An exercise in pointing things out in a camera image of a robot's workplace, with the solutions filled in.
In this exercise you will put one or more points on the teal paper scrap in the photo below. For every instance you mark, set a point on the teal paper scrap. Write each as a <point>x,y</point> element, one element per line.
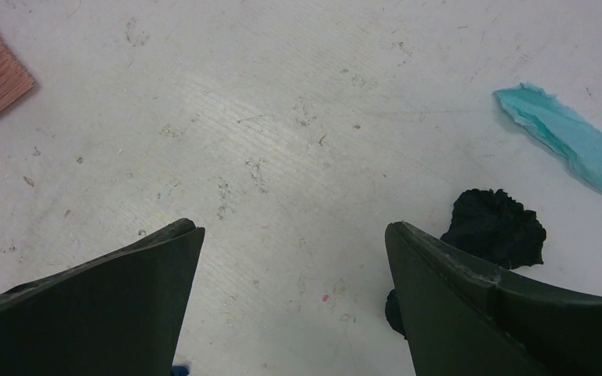
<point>559,127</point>

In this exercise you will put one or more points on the black paper scrap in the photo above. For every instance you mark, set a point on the black paper scrap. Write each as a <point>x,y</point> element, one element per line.
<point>491,226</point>

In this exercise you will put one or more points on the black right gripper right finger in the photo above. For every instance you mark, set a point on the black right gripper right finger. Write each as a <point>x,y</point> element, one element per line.
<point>465,316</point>

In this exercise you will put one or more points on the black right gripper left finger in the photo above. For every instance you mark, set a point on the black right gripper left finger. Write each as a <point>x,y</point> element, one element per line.
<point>119,314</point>

